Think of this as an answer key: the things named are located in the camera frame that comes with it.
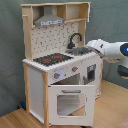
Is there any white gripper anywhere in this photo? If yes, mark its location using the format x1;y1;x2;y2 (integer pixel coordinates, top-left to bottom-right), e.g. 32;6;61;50
86;39;109;56

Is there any white toy microwave door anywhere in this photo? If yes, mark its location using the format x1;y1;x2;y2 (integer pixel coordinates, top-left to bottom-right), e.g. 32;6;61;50
87;3;91;22

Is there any toy oven door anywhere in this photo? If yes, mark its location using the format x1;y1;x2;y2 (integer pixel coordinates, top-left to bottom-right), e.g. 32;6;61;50
49;85;95;126

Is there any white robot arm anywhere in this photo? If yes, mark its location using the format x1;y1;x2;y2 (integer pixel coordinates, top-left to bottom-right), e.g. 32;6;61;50
86;39;128;79

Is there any wooden toy kitchen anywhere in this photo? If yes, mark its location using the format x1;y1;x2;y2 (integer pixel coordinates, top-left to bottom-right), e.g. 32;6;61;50
22;2;102;128

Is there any grey ice dispenser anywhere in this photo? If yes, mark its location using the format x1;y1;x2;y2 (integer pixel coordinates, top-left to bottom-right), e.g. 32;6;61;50
87;65;96;82

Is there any grey toy sink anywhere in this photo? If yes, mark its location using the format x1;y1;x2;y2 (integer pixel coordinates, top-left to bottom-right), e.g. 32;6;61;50
66;47;90;56

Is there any black toy faucet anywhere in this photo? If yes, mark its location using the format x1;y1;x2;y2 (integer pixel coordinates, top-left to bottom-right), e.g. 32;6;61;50
67;32;83;50

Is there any right oven knob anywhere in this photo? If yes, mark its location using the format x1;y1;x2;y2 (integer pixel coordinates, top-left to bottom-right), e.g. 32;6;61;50
72;66;78;72

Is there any oven knob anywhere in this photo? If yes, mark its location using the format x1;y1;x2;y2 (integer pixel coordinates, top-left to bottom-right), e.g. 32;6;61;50
54;73;60;79
72;66;78;72

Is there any left oven knob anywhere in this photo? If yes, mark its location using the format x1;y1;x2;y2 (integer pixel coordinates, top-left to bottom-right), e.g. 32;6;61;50
54;73;60;79

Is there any black toy stovetop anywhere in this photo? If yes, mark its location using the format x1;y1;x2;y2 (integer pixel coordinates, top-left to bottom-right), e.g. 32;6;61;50
34;53;71;66

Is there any grey range hood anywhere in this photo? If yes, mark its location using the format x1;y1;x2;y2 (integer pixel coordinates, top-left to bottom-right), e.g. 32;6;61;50
34;5;64;27

